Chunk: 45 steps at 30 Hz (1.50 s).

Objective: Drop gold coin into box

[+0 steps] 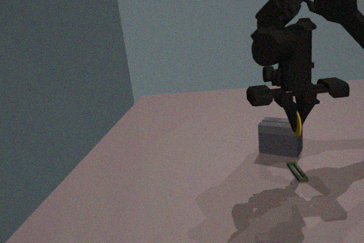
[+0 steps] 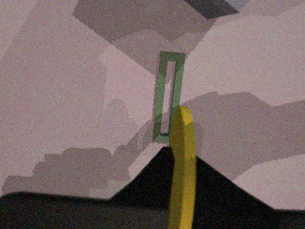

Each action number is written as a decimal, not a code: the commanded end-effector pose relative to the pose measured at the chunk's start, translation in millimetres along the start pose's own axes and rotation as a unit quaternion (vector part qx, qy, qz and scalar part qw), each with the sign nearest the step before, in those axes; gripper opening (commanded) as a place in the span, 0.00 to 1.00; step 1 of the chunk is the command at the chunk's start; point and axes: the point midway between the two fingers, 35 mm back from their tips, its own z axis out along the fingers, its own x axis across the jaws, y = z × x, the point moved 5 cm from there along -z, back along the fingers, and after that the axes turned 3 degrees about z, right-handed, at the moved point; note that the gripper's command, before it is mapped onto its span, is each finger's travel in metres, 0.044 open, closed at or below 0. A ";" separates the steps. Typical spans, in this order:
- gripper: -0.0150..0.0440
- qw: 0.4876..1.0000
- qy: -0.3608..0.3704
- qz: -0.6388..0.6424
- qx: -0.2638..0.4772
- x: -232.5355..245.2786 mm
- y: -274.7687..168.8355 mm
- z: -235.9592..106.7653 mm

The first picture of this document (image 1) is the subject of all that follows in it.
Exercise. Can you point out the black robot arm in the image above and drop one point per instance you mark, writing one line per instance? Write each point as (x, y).
(274, 43)

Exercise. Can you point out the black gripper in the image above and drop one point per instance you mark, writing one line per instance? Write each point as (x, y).
(295, 78)

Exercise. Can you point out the dark green rectangular frame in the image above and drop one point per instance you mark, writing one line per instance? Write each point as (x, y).
(299, 179)

